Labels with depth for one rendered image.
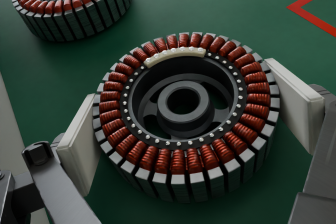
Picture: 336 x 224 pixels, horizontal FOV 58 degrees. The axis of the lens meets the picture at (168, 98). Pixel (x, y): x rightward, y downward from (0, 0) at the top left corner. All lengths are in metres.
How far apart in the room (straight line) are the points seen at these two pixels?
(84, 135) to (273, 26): 0.18
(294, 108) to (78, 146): 0.11
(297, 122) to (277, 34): 0.11
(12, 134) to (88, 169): 0.11
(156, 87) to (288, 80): 0.09
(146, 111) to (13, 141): 0.11
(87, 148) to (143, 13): 0.17
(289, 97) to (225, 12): 0.14
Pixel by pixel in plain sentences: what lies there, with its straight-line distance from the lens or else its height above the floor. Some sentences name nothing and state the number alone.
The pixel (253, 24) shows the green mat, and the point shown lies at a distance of 0.28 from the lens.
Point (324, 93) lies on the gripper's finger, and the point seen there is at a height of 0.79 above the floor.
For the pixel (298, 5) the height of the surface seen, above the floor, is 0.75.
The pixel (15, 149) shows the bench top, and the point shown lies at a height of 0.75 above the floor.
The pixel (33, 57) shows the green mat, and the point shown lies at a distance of 0.31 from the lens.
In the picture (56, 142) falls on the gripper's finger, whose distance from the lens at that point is 0.18.
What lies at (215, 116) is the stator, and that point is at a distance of 0.19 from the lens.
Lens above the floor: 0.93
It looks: 51 degrees down
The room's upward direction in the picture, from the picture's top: 15 degrees counter-clockwise
